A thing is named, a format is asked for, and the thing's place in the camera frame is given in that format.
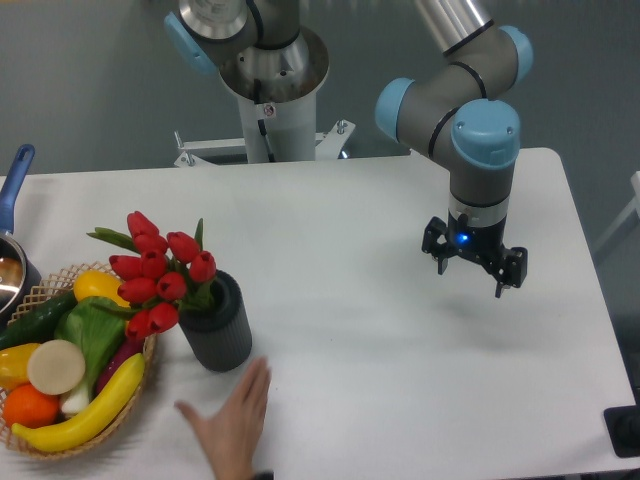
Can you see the red tulip bouquet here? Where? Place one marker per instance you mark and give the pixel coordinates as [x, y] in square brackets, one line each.
[164, 277]

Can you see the orange fruit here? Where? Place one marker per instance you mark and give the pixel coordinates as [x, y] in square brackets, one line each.
[29, 407]

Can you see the woven wicker basket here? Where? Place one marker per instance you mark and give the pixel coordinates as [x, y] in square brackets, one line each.
[54, 285]

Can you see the blue handled saucepan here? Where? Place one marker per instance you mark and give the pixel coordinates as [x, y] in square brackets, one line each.
[18, 274]

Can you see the yellow bell pepper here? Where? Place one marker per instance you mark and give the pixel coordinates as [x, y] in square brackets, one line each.
[94, 283]

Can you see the black device at table edge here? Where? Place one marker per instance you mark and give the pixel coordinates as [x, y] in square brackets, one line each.
[623, 428]

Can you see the dark grey ribbed vase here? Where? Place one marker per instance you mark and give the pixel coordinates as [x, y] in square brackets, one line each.
[221, 339]

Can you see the green cucumber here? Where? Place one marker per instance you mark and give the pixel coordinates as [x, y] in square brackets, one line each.
[38, 324]

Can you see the green bok choy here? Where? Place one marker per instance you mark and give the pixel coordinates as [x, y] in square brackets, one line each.
[94, 327]

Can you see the purple eggplant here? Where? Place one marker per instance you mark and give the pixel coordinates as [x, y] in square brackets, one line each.
[127, 349]

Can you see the yellow lemon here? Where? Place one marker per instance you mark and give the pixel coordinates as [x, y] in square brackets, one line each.
[13, 365]

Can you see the yellow banana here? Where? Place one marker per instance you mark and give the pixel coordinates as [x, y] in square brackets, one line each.
[92, 420]

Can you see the beige round radish slice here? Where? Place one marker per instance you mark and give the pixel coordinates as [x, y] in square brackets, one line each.
[56, 367]

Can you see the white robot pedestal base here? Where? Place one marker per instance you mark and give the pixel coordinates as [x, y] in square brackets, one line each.
[276, 93]

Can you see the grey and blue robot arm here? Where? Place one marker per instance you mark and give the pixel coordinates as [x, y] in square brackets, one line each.
[457, 119]

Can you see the person's bare hand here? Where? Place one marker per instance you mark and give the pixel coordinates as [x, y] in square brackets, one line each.
[229, 438]

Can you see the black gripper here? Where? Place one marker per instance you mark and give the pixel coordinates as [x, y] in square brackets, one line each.
[481, 245]

